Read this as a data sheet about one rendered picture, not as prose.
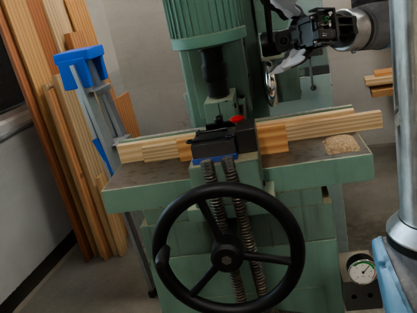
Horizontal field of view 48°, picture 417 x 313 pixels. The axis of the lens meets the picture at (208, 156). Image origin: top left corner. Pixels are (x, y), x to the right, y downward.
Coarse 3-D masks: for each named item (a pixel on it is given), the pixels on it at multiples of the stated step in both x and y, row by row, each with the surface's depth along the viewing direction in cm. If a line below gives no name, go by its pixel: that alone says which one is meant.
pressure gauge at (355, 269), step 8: (352, 256) 100; (360, 256) 99; (368, 256) 99; (352, 264) 98; (360, 264) 98; (368, 264) 98; (352, 272) 99; (360, 272) 99; (368, 272) 99; (352, 280) 100; (360, 280) 100; (368, 280) 100
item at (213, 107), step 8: (232, 88) 119; (224, 96) 112; (232, 96) 110; (208, 104) 108; (216, 104) 108; (224, 104) 108; (232, 104) 107; (208, 112) 109; (216, 112) 108; (224, 112) 108; (232, 112) 108; (208, 120) 109; (224, 120) 109
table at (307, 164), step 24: (288, 144) 112; (312, 144) 108; (360, 144) 103; (120, 168) 118; (144, 168) 115; (168, 168) 111; (264, 168) 100; (288, 168) 99; (312, 168) 99; (336, 168) 98; (360, 168) 98; (120, 192) 105; (144, 192) 104; (168, 192) 104; (192, 216) 95
